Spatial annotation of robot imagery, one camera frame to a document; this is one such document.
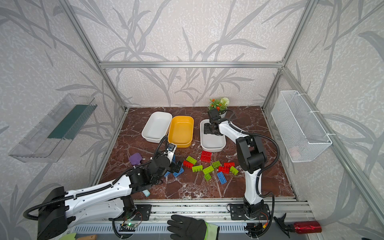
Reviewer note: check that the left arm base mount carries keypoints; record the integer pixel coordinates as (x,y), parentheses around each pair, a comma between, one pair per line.
(141,213)

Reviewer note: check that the blue lego brick middle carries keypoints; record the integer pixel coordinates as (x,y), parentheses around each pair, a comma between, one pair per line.
(176,174)

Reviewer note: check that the blue lego brick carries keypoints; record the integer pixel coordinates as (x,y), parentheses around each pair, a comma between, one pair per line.
(176,174)
(221,178)

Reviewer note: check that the green lego brick top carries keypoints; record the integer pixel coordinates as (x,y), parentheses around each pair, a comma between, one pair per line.
(191,160)

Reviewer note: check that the right white rectangular bin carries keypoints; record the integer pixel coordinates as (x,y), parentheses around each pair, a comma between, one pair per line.
(211,143)

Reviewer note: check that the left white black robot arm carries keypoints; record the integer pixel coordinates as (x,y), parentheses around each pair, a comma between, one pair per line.
(62,209)

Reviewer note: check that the teal toy spatula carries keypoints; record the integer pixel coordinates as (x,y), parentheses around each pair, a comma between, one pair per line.
(146,193)

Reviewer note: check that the clear plastic wall shelf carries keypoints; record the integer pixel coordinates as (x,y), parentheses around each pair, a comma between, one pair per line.
(49,139)

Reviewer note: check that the black clamp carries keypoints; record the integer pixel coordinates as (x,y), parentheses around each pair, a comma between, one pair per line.
(285,228)

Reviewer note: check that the yellow rectangular bin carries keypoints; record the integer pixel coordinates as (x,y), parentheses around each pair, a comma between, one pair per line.
(181,131)

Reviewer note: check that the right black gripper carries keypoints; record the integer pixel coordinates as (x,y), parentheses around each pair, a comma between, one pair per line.
(212,125)

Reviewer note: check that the black work glove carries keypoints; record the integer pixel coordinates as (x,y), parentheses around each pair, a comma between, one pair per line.
(186,228)

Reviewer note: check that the potted artificial flower plant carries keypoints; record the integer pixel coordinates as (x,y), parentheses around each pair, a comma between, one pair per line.
(220,104)

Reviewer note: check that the small green lego square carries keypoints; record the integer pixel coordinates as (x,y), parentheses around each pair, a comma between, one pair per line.
(207,177)

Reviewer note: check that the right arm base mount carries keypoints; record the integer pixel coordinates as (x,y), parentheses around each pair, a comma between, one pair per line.
(245,212)

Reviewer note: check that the blue lego brick right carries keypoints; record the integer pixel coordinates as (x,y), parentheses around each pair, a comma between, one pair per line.
(221,178)

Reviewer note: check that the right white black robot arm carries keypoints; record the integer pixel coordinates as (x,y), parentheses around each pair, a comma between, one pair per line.
(252,157)

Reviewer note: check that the white rectangular bin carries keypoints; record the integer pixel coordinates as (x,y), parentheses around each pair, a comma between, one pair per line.
(157,127)
(211,143)

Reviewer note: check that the large red lego brick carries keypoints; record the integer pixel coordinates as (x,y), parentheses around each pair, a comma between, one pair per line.
(206,156)

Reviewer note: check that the purple pink toy spatula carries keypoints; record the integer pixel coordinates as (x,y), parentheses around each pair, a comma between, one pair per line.
(135,159)

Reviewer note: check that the red metal bottle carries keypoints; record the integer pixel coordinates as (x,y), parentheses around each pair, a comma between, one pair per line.
(308,227)

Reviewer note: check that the left white rectangular bin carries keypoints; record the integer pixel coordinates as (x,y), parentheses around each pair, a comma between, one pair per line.
(157,127)

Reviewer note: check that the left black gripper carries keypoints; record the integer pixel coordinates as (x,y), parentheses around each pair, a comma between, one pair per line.
(173,165)

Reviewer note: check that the white wire mesh basket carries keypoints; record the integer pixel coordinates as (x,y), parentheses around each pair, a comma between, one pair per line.
(301,132)

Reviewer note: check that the green lego brick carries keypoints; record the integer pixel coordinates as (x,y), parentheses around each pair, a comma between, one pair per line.
(191,160)
(208,170)
(197,168)
(234,171)

